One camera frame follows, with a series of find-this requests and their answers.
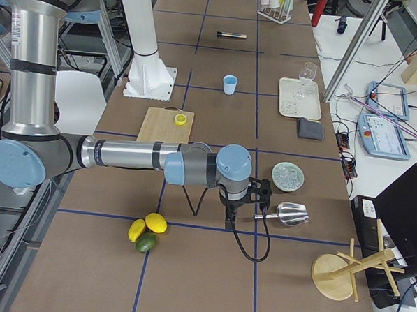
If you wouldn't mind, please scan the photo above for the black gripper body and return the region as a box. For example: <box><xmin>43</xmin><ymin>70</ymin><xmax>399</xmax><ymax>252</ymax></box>
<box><xmin>220</xmin><ymin>190</ymin><xmax>248</xmax><ymax>229</ymax></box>

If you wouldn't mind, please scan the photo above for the yellow lemon slice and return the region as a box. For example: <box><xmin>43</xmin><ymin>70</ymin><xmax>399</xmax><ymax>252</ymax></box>
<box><xmin>174</xmin><ymin>113</ymin><xmax>187</xmax><ymax>126</ymax></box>

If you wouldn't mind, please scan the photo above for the steel muddler black tip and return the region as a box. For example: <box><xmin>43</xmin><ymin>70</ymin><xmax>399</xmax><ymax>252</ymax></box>
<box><xmin>217</xmin><ymin>31</ymin><xmax>247</xmax><ymax>40</ymax></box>

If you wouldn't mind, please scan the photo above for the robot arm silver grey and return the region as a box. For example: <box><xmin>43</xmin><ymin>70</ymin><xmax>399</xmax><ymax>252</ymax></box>
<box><xmin>0</xmin><ymin>0</ymin><xmax>256</xmax><ymax>228</ymax></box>

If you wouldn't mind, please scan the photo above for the whole yellow lemon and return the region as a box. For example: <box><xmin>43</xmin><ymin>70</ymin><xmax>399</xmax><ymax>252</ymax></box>
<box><xmin>127</xmin><ymin>218</ymin><xmax>146</xmax><ymax>242</ymax></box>
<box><xmin>145</xmin><ymin>212</ymin><xmax>168</xmax><ymax>234</ymax></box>

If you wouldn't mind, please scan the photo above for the light blue plastic cup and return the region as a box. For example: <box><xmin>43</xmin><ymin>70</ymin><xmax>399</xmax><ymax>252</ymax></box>
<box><xmin>223</xmin><ymin>75</ymin><xmax>238</xmax><ymax>95</ymax></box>

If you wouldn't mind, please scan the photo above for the wooden cup tree stand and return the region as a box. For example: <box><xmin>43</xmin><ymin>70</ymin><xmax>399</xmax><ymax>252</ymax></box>
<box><xmin>311</xmin><ymin>218</ymin><xmax>404</xmax><ymax>302</ymax></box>

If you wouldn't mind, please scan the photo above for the metal ice scoop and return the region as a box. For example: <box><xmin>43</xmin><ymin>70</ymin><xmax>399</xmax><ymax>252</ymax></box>
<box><xmin>254</xmin><ymin>202</ymin><xmax>310</xmax><ymax>227</ymax></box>

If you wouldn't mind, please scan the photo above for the green bowl of ice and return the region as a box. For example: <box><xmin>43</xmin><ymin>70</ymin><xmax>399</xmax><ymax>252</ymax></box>
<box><xmin>271</xmin><ymin>162</ymin><xmax>305</xmax><ymax>193</ymax></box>

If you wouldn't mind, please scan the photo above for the green lime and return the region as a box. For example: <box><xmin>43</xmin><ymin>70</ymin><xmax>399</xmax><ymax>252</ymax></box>
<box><xmin>135</xmin><ymin>232</ymin><xmax>156</xmax><ymax>253</ymax></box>

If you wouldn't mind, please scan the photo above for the grey folded cloth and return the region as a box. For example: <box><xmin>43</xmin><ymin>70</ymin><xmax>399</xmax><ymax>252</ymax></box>
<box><xmin>297</xmin><ymin>117</ymin><xmax>324</xmax><ymax>141</ymax></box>

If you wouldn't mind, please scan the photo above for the bamboo cutting board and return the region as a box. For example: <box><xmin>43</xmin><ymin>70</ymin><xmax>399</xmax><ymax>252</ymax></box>
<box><xmin>137</xmin><ymin>107</ymin><xmax>195</xmax><ymax>144</ymax></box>

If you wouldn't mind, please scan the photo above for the cream bear serving tray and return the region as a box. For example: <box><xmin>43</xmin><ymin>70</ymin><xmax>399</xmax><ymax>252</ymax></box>
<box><xmin>278</xmin><ymin>77</ymin><xmax>322</xmax><ymax>121</ymax></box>

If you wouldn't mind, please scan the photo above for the clear wine glass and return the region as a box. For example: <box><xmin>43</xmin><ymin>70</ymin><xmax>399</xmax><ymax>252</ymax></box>
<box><xmin>293</xmin><ymin>62</ymin><xmax>317</xmax><ymax>99</ymax></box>

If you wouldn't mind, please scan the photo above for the black laptop computer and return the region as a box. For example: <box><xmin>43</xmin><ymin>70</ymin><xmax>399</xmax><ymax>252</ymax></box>
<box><xmin>351</xmin><ymin>163</ymin><xmax>417</xmax><ymax>288</ymax></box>

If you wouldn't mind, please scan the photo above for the blue teach pendant near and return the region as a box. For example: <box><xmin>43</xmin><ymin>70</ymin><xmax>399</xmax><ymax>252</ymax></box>
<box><xmin>357</xmin><ymin>113</ymin><xmax>411</xmax><ymax>161</ymax></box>

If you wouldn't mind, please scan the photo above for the blue teach pendant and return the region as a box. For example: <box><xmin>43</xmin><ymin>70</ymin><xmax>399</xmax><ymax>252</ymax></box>
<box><xmin>366</xmin><ymin>81</ymin><xmax>409</xmax><ymax>121</ymax></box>
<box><xmin>357</xmin><ymin>113</ymin><xmax>411</xmax><ymax>161</ymax></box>

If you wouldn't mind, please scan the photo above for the white chair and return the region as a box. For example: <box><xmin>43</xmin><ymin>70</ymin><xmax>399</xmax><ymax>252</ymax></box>
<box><xmin>55</xmin><ymin>70</ymin><xmax>106</xmax><ymax>135</ymax></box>

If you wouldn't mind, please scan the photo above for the blue teach pendant far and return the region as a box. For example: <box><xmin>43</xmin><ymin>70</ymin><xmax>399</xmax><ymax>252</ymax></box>
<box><xmin>366</xmin><ymin>81</ymin><xmax>409</xmax><ymax>121</ymax></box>

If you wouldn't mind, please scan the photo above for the red bottle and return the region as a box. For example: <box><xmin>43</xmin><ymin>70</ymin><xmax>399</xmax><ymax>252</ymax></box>
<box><xmin>311</xmin><ymin>0</ymin><xmax>328</xmax><ymax>27</ymax></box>

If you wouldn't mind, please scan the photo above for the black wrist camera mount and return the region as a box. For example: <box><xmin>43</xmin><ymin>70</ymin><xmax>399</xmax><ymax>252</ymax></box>
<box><xmin>242</xmin><ymin>177</ymin><xmax>272</xmax><ymax>208</ymax></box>

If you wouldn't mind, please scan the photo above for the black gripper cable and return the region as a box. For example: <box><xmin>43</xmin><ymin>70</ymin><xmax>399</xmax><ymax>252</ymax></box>
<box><xmin>179</xmin><ymin>182</ymin><xmax>274</xmax><ymax>262</ymax></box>

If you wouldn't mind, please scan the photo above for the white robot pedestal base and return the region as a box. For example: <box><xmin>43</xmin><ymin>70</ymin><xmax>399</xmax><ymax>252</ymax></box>
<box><xmin>122</xmin><ymin>0</ymin><xmax>177</xmax><ymax>101</ymax></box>

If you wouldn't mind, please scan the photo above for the white wire cup rack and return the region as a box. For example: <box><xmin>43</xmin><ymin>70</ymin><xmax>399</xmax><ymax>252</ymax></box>
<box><xmin>257</xmin><ymin>0</ymin><xmax>294</xmax><ymax>24</ymax></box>

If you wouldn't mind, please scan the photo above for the aluminium frame post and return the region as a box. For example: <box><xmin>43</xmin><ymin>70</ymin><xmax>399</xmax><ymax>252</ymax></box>
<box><xmin>323</xmin><ymin>0</ymin><xmax>389</xmax><ymax>103</ymax></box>

